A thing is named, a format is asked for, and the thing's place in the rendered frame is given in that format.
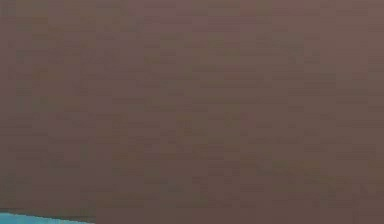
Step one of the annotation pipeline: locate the blue flat shape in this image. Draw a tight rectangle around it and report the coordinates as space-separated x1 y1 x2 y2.
0 211 97 224

